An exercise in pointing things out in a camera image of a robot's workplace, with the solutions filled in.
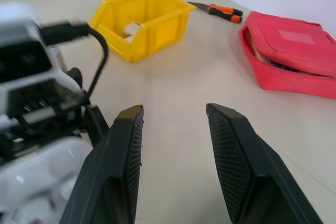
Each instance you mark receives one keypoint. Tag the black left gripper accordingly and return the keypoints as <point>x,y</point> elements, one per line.
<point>39,108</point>

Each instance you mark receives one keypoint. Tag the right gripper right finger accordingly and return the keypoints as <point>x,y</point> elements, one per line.
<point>252,171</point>

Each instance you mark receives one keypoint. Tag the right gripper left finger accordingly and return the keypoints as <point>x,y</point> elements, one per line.
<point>105,176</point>

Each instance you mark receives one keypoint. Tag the white earbud case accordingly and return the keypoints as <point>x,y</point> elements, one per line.
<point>132,28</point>
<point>130,39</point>

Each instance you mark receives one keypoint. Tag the yellow plastic bin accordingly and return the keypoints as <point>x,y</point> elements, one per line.
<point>162,32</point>

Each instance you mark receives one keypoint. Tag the pink fabric zip pouch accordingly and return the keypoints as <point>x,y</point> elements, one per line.
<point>288,48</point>

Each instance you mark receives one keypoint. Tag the orange black pliers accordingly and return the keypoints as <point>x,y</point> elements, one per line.
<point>223,12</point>

